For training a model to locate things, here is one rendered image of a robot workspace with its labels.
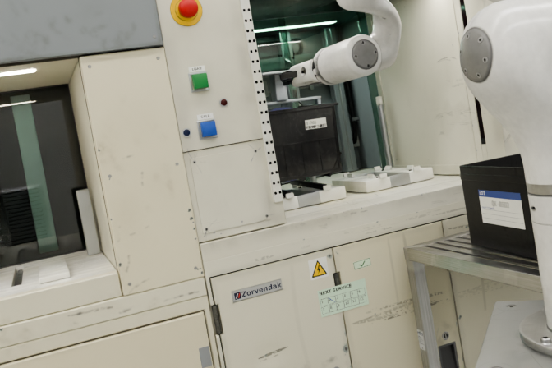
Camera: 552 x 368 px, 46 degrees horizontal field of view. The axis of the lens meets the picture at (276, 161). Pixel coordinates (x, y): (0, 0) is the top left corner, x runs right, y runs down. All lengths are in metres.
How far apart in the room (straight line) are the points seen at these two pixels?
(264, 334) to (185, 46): 0.63
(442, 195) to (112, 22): 0.85
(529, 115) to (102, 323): 0.90
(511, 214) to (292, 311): 0.50
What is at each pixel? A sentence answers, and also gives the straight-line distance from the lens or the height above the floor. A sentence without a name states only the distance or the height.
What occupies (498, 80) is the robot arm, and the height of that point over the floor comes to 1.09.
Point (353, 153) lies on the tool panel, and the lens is 2.42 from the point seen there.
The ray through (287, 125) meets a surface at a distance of 1.61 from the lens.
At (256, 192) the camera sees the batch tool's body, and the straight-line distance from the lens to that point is 1.39.
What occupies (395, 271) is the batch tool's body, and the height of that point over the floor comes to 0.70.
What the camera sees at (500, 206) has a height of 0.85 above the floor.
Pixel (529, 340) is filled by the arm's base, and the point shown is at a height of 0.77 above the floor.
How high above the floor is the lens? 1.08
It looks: 3 degrees down
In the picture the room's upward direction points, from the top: 10 degrees counter-clockwise
